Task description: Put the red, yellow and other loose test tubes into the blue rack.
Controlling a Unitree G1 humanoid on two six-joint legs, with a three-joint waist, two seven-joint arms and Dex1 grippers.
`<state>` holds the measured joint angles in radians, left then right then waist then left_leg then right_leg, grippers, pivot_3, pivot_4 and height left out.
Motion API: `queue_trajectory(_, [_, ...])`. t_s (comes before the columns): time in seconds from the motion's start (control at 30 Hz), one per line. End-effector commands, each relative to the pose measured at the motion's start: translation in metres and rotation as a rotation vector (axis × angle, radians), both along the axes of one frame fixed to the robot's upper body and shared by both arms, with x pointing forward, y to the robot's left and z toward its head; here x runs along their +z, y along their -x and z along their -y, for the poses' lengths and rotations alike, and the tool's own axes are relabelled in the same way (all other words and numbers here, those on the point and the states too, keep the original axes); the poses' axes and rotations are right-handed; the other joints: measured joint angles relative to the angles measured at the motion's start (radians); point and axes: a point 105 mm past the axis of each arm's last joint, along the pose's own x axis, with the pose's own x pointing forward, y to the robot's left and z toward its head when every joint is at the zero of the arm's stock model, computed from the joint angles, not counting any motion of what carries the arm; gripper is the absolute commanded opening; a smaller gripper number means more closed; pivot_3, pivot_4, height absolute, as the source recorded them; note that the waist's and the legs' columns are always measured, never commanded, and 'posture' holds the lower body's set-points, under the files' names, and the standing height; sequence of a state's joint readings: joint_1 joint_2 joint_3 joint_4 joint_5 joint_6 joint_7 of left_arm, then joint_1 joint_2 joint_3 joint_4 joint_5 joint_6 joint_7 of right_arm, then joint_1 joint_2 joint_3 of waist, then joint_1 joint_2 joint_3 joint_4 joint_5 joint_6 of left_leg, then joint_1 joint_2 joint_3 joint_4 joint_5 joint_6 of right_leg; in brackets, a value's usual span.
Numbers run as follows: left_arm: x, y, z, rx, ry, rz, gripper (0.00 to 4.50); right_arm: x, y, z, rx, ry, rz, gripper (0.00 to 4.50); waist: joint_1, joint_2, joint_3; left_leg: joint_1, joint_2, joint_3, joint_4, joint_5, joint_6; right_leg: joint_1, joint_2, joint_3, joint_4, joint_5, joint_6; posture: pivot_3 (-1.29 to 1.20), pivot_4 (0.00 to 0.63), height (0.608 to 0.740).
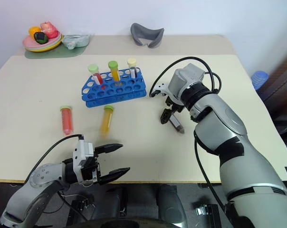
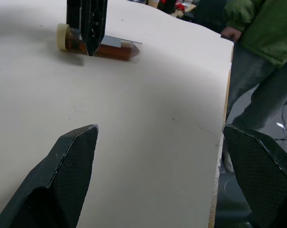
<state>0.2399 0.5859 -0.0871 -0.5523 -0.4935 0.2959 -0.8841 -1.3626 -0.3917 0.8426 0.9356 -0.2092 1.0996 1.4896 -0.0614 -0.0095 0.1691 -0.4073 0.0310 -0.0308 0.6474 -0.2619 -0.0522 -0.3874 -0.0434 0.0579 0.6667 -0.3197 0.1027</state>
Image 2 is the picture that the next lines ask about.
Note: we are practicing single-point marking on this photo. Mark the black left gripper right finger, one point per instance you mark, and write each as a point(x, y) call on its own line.
point(260, 171)

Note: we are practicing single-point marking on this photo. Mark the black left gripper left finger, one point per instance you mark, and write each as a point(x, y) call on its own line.
point(62, 175)

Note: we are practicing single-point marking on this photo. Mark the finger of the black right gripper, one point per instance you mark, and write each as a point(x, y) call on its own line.
point(93, 23)
point(73, 13)

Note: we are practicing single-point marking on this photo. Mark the red test tube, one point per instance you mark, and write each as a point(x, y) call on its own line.
point(115, 51)

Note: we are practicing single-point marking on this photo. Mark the person's bare hand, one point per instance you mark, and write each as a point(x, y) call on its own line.
point(230, 33)

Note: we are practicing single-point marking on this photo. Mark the cluttered background table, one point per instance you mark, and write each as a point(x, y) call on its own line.
point(172, 7)

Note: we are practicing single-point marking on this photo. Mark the person in green jacket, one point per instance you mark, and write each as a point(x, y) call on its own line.
point(264, 28)

